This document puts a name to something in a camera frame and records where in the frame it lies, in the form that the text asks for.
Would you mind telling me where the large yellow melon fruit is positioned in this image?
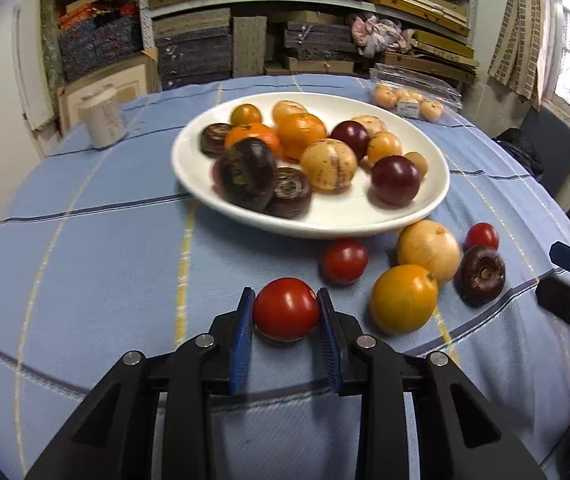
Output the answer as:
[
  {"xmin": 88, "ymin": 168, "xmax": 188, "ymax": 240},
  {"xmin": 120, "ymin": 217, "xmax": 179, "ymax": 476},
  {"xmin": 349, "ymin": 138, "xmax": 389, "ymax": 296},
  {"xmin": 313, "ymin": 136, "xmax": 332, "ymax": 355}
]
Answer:
[{"xmin": 397, "ymin": 220, "xmax": 463, "ymax": 285}]

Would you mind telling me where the clear plastic fruit box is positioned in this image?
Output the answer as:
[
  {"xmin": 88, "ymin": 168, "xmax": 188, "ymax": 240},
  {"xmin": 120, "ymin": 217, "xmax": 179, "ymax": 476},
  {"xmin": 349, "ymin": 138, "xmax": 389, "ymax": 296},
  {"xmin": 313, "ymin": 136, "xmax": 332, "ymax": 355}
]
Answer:
[{"xmin": 370, "ymin": 63, "xmax": 463, "ymax": 125}]

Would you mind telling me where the yellow orange tomato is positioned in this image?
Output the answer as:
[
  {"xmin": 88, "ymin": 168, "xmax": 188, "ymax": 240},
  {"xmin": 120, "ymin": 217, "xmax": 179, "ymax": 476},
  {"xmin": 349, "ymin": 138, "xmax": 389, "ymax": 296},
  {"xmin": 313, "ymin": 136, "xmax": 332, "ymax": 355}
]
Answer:
[{"xmin": 230, "ymin": 103, "xmax": 262, "ymax": 126}]

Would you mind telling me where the white drink can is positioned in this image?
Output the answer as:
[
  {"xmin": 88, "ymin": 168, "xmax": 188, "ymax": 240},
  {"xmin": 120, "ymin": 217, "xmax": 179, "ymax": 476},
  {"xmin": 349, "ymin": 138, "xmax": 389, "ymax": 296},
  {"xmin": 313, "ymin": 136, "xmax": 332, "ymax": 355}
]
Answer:
[{"xmin": 79, "ymin": 84, "xmax": 126, "ymax": 150}]

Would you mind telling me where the red tomato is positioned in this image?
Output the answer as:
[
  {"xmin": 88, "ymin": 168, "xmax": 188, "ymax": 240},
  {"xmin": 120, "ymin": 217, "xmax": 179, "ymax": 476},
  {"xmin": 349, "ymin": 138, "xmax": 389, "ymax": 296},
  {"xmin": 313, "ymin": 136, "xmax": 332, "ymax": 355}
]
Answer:
[{"xmin": 253, "ymin": 278, "xmax": 320, "ymax": 342}]

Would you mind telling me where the small dark mangosteen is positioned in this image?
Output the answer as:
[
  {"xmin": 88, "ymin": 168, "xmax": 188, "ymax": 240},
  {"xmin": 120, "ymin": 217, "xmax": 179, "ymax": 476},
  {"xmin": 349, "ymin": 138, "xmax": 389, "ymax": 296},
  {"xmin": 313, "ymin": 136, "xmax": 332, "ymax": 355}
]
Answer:
[{"xmin": 199, "ymin": 122, "xmax": 233, "ymax": 157}]

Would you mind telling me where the large dark mangosteen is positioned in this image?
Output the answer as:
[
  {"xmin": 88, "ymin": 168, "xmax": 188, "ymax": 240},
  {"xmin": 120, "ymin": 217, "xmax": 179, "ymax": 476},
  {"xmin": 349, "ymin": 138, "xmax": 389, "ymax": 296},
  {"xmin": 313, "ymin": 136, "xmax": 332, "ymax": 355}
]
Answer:
[{"xmin": 264, "ymin": 167, "xmax": 312, "ymax": 219}]

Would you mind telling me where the blue checked tablecloth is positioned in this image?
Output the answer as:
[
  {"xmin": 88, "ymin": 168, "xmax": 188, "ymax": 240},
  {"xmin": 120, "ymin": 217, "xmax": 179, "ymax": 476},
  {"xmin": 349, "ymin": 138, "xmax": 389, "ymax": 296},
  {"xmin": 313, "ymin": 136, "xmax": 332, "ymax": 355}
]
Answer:
[{"xmin": 0, "ymin": 75, "xmax": 570, "ymax": 479}]

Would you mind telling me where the framed cardboard panel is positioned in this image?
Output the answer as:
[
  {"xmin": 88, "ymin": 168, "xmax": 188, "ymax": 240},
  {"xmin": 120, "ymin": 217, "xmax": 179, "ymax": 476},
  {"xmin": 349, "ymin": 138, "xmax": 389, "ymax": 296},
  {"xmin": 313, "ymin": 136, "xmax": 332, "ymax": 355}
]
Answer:
[{"xmin": 58, "ymin": 47, "xmax": 161, "ymax": 134}]

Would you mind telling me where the beige curtain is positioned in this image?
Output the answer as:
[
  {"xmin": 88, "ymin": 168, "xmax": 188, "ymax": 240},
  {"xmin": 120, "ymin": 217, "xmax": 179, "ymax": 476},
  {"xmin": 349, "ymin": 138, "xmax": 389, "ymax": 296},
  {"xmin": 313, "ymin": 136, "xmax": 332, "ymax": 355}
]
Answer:
[{"xmin": 489, "ymin": 0, "xmax": 559, "ymax": 108}]

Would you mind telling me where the dark red plum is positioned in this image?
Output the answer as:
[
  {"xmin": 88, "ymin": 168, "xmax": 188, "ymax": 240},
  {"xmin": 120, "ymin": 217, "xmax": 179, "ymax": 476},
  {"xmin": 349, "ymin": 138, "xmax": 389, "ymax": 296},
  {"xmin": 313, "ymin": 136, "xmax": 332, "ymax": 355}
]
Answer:
[
  {"xmin": 331, "ymin": 120, "xmax": 370, "ymax": 160},
  {"xmin": 371, "ymin": 155, "xmax": 421, "ymax": 207}
]

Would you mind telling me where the orange mandarin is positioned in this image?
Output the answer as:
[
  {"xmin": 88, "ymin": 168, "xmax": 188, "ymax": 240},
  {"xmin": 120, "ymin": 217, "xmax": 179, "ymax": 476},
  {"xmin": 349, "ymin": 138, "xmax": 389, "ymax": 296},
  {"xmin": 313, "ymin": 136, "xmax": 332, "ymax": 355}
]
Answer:
[
  {"xmin": 275, "ymin": 113, "xmax": 327, "ymax": 160},
  {"xmin": 223, "ymin": 122, "xmax": 283, "ymax": 158}
]

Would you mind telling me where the pink cloth bundle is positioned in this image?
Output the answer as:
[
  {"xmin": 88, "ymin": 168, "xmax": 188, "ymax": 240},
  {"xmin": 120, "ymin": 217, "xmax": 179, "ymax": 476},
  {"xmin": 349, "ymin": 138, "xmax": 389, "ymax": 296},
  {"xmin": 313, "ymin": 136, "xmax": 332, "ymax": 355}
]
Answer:
[{"xmin": 347, "ymin": 13, "xmax": 415, "ymax": 58}]

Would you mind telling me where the white oval plate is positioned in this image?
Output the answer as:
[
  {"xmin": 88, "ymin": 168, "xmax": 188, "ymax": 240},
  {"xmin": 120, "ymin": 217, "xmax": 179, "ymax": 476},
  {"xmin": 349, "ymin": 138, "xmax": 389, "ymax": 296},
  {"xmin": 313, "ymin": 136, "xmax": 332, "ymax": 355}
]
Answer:
[{"xmin": 170, "ymin": 91, "xmax": 450, "ymax": 240}]

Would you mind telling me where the pale peach fruit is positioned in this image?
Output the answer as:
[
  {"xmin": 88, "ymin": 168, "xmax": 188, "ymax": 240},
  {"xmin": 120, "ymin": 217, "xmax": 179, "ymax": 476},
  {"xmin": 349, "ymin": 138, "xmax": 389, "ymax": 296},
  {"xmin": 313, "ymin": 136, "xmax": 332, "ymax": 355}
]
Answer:
[{"xmin": 271, "ymin": 100, "xmax": 307, "ymax": 125}]

